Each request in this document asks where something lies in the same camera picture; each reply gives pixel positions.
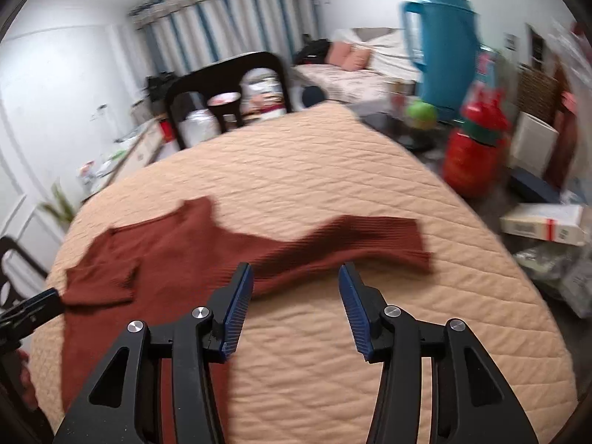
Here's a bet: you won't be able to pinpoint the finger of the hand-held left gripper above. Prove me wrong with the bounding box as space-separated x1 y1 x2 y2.
0 288 64 340

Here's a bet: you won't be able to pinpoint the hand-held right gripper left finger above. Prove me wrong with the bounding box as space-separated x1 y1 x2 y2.
53 262 254 444

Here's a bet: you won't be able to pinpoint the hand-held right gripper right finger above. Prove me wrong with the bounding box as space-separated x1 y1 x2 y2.
337 261 539 444

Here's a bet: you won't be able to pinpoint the rust red knit sweater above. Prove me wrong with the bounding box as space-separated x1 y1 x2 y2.
60 196 433 444

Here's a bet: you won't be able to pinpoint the black wooden chair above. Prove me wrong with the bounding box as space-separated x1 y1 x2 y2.
0 236 49 315
165 52 293 151

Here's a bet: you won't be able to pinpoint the green plant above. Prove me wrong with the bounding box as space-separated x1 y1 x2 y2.
39 185 77 229

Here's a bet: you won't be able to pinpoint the peach quilted mat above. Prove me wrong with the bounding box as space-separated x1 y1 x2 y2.
30 102 579 444

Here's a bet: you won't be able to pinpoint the red thermos jug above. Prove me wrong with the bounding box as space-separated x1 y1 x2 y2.
441 88 512 199

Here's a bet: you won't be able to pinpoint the white low cabinet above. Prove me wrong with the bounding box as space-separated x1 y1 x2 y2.
81 118 179 199

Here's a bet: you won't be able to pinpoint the white box with red stripe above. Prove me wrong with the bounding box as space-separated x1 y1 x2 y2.
499 203 584 247

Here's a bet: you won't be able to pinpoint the green frog toy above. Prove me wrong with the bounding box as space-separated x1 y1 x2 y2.
406 101 438 131

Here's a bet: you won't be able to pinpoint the clear plastic bags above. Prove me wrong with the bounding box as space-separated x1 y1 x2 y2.
513 245 592 320

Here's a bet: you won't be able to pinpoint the dark round stool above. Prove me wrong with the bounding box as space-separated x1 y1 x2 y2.
303 85 327 108

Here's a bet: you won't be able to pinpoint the dark blue book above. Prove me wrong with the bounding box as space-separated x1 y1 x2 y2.
509 169 560 204

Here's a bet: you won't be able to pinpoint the bed with pale bedding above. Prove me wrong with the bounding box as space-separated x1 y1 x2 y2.
291 27 421 102

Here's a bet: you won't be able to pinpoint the black backpack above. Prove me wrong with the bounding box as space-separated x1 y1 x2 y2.
147 71 179 101

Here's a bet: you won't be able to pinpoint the white carton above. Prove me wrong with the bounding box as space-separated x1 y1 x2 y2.
509 111 560 179

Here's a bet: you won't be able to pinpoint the pink pillow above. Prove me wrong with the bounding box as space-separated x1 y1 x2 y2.
344 48 373 71
326 41 354 66

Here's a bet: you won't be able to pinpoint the black bag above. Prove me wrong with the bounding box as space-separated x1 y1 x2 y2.
293 38 331 66

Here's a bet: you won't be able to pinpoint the teal thermos jug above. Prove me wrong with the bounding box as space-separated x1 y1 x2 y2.
400 0 484 116

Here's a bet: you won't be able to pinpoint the blue and white curtain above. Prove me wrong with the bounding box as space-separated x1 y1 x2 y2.
128 0 322 79

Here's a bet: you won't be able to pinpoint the wicker basket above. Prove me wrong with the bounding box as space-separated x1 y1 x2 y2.
518 65 560 116

